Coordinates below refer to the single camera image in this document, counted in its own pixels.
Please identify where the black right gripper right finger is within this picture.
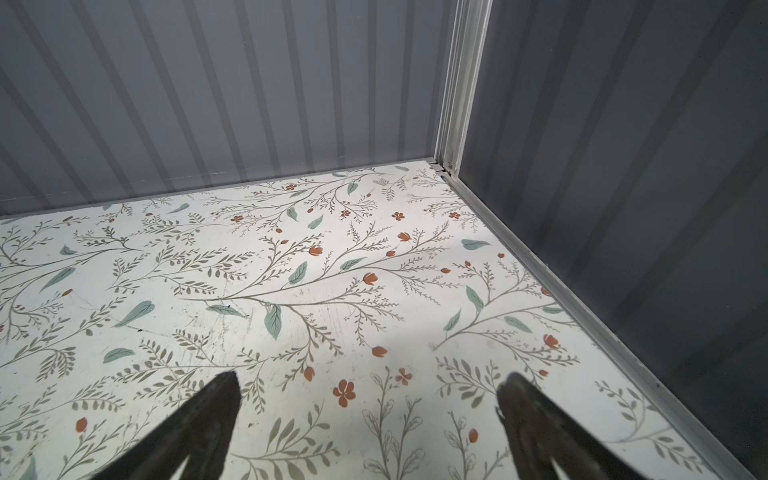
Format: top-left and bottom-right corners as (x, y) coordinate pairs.
(497, 372), (643, 479)

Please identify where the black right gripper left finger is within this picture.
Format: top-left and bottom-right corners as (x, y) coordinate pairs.
(95, 371), (241, 479)

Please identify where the aluminium corner post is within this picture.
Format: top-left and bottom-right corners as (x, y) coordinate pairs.
(433, 0), (493, 176)

